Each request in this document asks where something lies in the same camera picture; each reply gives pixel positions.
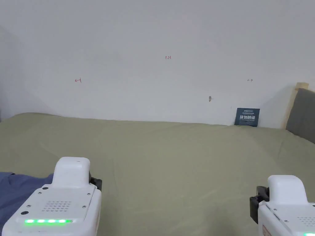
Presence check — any dark blue card with print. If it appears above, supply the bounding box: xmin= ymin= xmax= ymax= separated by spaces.
xmin=234 ymin=108 xmax=261 ymax=128

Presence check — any dark blue shirt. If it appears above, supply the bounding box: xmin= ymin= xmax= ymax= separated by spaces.
xmin=0 ymin=172 xmax=55 ymax=229

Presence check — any bed with pale green sheet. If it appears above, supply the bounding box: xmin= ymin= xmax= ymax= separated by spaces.
xmin=0 ymin=112 xmax=315 ymax=236

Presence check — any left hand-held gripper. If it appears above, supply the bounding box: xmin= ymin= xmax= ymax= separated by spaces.
xmin=1 ymin=157 xmax=102 ymax=236

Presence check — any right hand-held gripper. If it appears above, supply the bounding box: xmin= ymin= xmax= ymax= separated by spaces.
xmin=249 ymin=175 xmax=315 ymax=236

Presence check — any grey padded headboard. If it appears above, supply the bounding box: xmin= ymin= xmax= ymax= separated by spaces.
xmin=282 ymin=82 xmax=315 ymax=144

